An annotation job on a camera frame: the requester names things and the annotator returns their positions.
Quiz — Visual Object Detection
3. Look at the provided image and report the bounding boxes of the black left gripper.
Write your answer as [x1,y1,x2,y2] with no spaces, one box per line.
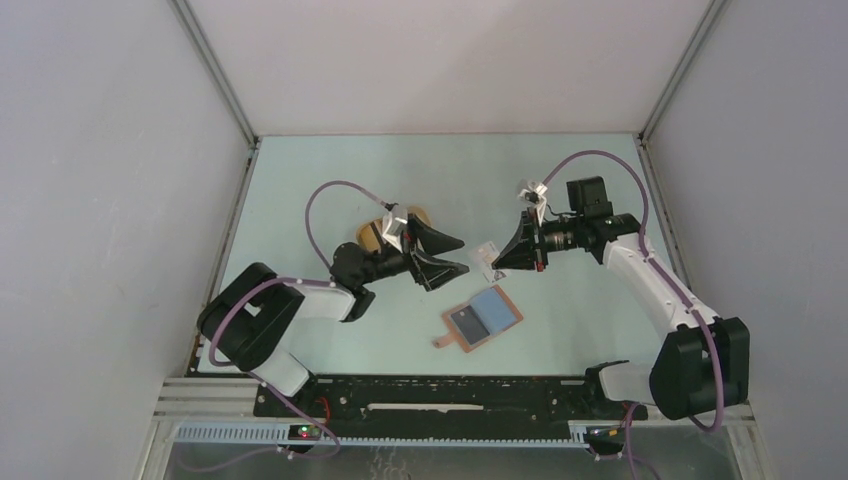
[358,214,468,291]

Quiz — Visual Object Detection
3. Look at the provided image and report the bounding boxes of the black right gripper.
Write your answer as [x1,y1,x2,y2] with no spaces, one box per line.
[493,206,585,272]

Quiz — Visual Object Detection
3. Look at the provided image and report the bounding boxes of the silver VIP credit card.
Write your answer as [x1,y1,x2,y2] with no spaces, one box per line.
[469,241,508,284]

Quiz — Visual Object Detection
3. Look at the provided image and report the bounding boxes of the beige oval card tray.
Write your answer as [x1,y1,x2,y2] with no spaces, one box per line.
[355,205,433,253]

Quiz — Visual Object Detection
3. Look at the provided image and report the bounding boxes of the pink leather card holder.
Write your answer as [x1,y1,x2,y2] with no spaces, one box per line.
[431,285,524,353]

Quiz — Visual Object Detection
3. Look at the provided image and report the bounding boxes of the black credit card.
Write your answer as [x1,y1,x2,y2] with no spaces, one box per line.
[449,305,490,346]

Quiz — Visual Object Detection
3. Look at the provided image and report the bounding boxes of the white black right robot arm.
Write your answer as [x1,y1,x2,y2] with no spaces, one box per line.
[493,176,750,420]

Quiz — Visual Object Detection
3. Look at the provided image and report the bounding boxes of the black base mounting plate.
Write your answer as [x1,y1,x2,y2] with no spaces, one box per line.
[291,374,629,441]

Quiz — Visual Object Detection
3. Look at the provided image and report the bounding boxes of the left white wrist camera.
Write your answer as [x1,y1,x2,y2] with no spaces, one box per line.
[380,204,412,253]

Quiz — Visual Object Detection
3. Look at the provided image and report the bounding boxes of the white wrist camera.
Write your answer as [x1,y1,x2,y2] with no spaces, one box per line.
[517,179,548,225]
[380,204,412,253]

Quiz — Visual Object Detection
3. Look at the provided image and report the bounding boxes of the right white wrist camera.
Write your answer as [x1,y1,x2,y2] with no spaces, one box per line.
[517,179,548,225]

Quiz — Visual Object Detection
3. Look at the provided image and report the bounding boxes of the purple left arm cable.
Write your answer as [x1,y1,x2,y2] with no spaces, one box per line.
[175,180,399,474]

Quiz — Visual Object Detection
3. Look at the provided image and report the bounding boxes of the aluminium frame rail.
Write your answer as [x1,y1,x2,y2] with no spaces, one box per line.
[153,377,757,427]

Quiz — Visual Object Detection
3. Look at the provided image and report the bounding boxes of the white perforated cable duct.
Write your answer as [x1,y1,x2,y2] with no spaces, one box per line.
[172,422,587,448]

